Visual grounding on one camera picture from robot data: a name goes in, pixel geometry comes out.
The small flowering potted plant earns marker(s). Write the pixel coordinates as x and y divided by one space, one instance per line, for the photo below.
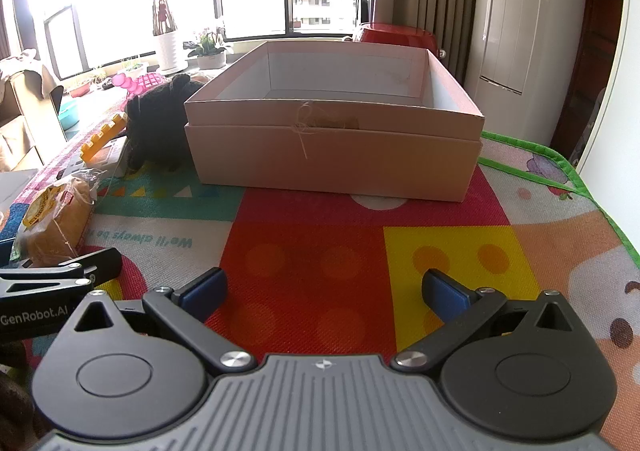
210 53

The pink cardboard box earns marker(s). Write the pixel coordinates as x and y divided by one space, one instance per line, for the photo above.
330 156

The black plush toy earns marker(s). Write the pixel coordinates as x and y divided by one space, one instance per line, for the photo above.
155 121

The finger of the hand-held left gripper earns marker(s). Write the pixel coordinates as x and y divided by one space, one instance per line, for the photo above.
102 263

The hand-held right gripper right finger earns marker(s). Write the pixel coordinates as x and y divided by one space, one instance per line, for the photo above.
446 295

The tall plant in white pot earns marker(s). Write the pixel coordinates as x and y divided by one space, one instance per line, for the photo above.
167 48

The colourful play mat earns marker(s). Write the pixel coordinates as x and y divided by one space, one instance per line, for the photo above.
310 256

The pink plastic toy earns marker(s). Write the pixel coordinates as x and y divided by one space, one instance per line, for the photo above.
132 83

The yellow toy block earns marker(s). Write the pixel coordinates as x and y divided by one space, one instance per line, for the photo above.
102 138

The bagged bread loaf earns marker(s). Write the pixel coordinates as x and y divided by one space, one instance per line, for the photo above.
55 223

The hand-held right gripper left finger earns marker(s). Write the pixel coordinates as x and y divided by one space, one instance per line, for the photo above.
202 295

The white standing air conditioner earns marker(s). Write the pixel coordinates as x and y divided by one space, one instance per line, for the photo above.
505 31

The white booklet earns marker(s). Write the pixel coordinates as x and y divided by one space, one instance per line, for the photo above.
111 156

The dark bottle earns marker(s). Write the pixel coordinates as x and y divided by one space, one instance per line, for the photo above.
364 6

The teal bowl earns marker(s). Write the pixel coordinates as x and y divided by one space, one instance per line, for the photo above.
69 113

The red bin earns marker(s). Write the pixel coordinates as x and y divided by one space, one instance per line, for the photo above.
395 36

